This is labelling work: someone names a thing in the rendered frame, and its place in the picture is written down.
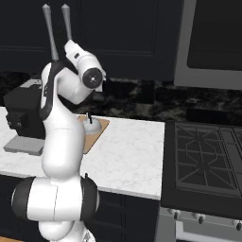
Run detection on dark base cabinets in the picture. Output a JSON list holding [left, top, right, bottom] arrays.
[[0, 174, 161, 242]]

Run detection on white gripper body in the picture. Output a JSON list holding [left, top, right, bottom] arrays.
[[63, 39, 79, 55]]

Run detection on brown wooden tray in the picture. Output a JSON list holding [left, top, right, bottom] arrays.
[[77, 114, 111, 155]]

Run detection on black hob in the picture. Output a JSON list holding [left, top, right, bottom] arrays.
[[160, 119, 242, 221]]

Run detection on grey cabinet door handle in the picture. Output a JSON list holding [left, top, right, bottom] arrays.
[[60, 3, 74, 43], [42, 3, 61, 61]]

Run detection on dark wall cabinet door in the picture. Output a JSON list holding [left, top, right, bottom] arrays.
[[59, 0, 184, 82], [0, 0, 61, 76]]

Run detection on grey microwave oven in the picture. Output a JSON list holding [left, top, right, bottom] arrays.
[[173, 0, 242, 92]]

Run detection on black coffee machine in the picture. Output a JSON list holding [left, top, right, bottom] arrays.
[[2, 73, 47, 157]]

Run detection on grey oven front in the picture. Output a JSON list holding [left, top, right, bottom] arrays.
[[155, 206, 242, 242]]

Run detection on white oven handle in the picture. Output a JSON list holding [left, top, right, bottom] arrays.
[[175, 220, 242, 242]]

